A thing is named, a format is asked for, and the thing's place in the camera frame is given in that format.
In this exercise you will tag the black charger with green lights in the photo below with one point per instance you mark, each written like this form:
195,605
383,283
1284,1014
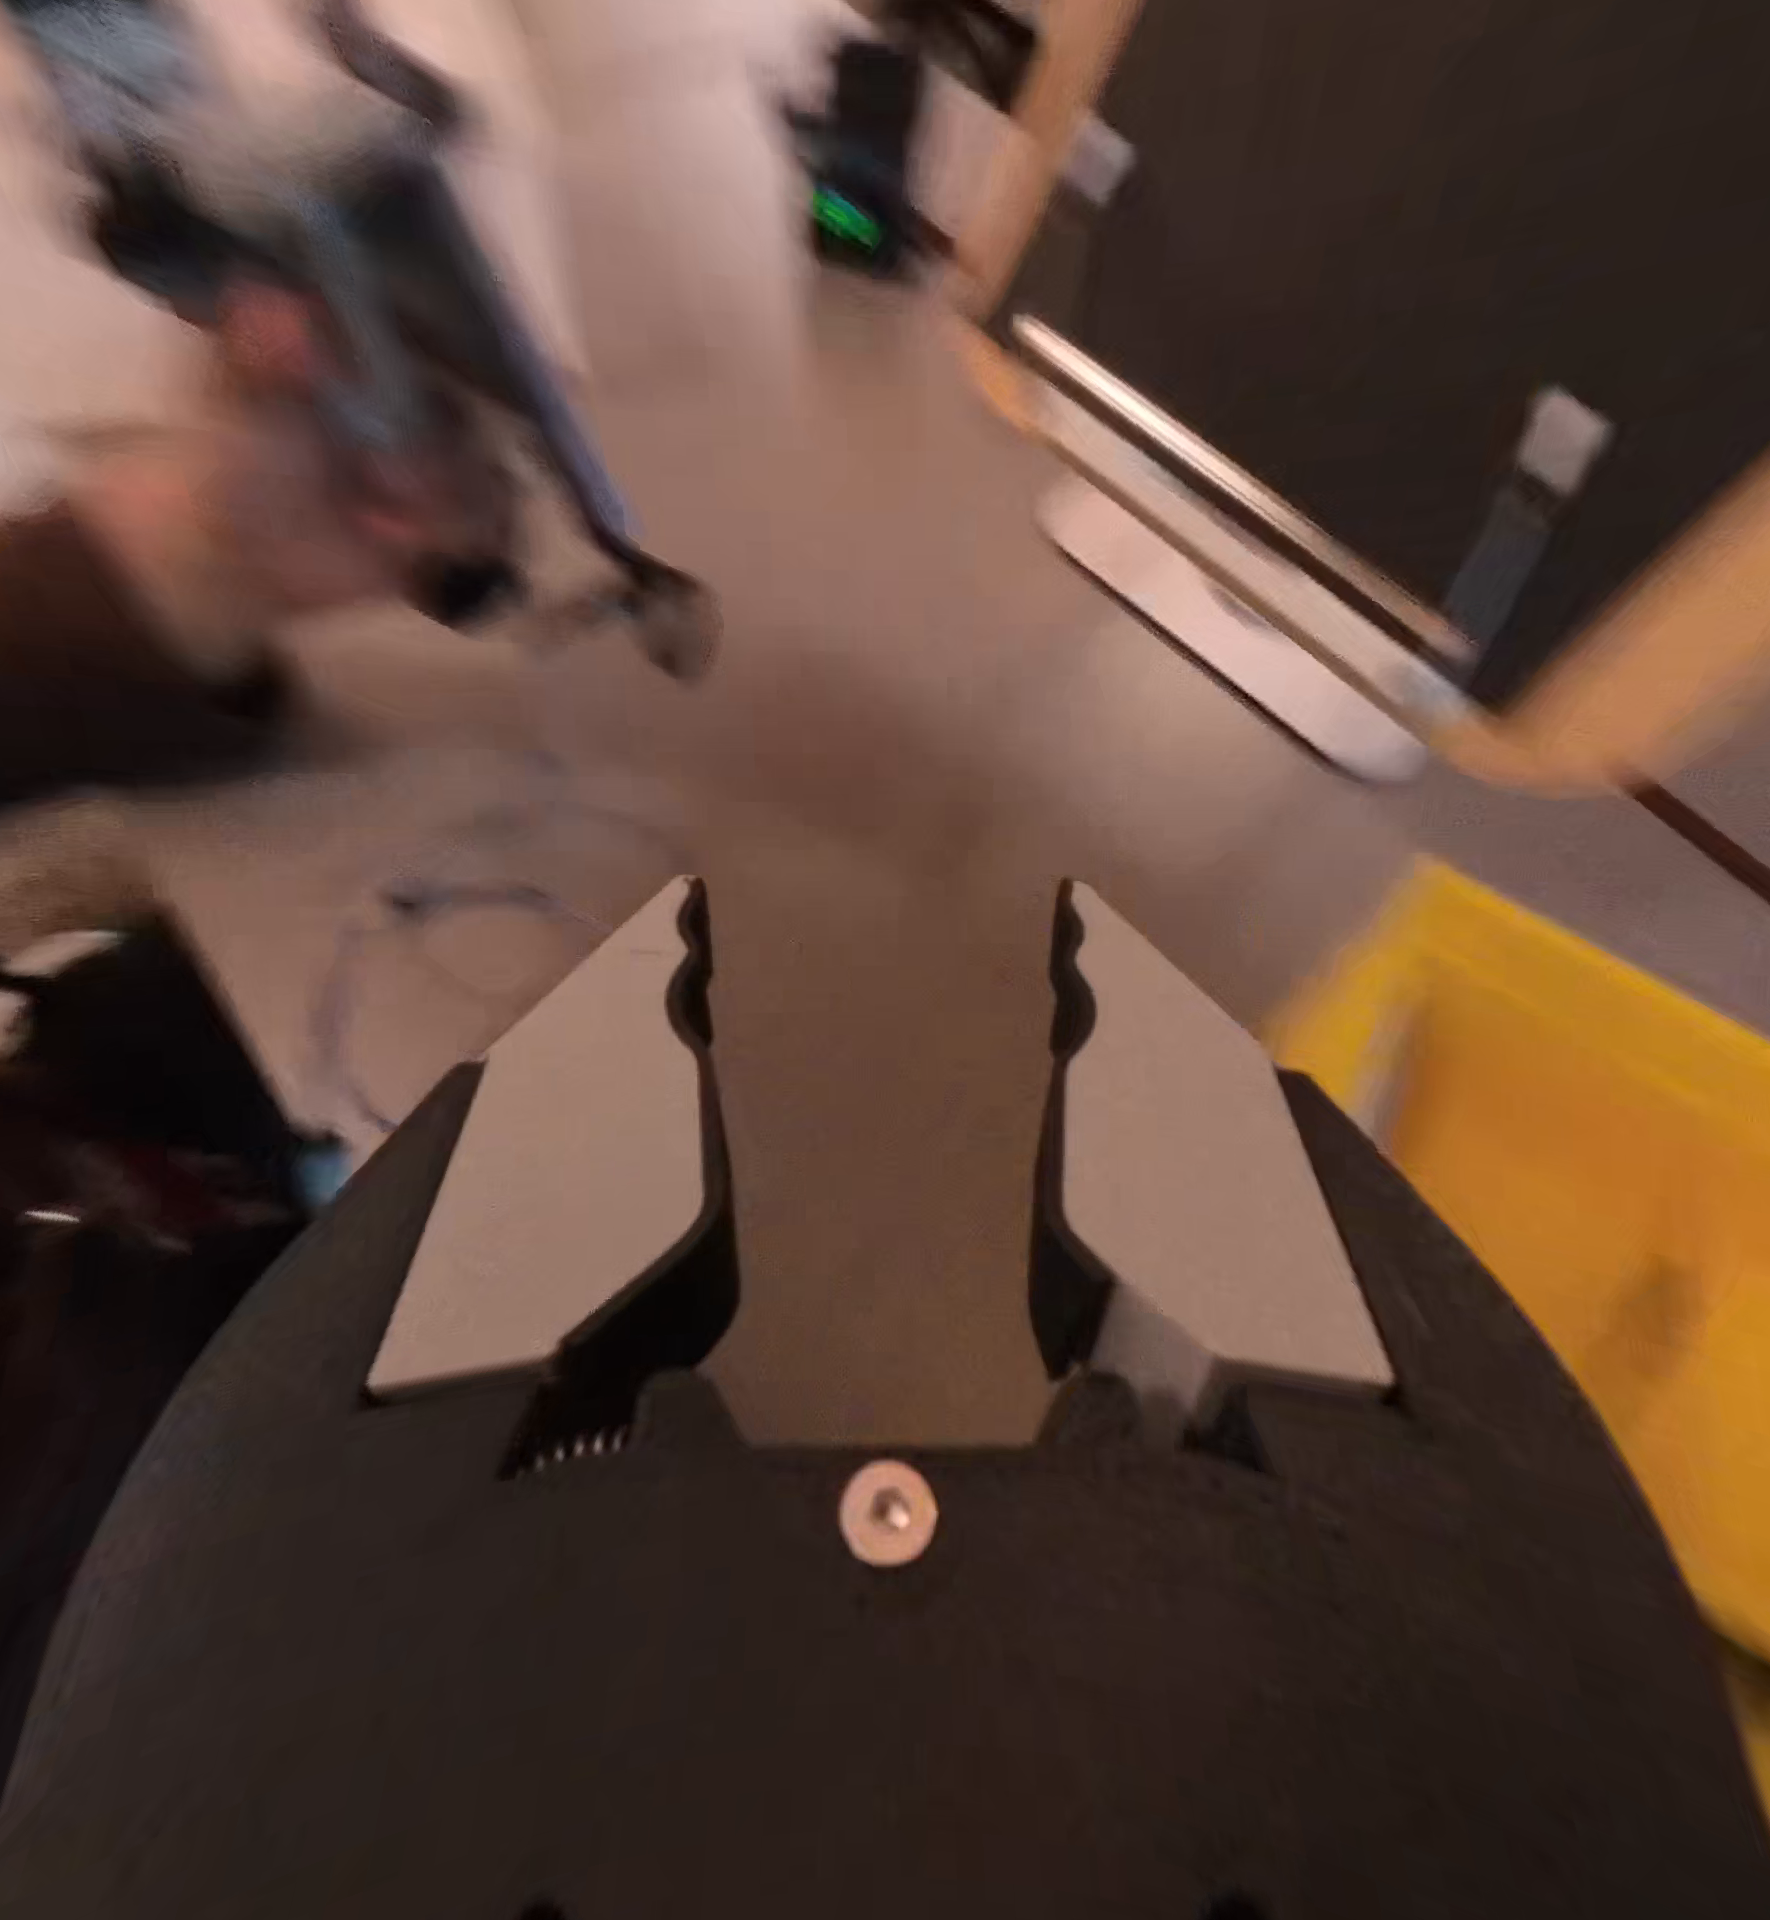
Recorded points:
863,227

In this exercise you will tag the black panel with wooden frame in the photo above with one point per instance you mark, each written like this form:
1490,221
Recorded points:
1352,227

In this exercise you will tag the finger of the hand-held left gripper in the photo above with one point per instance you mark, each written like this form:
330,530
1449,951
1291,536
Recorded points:
541,389

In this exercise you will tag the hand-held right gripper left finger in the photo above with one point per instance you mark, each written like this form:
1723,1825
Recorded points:
571,1158

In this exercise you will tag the yellow bin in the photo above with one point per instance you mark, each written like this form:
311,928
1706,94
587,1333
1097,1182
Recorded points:
1604,1199

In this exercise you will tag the person's left forearm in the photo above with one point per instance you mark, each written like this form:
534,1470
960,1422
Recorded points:
44,659

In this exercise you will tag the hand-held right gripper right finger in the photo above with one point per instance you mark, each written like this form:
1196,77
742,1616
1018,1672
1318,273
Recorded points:
1200,1171

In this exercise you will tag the black case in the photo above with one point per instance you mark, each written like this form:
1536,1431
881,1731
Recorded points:
150,1080

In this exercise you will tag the grey metal bracket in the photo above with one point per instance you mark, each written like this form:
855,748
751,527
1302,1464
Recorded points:
1552,449

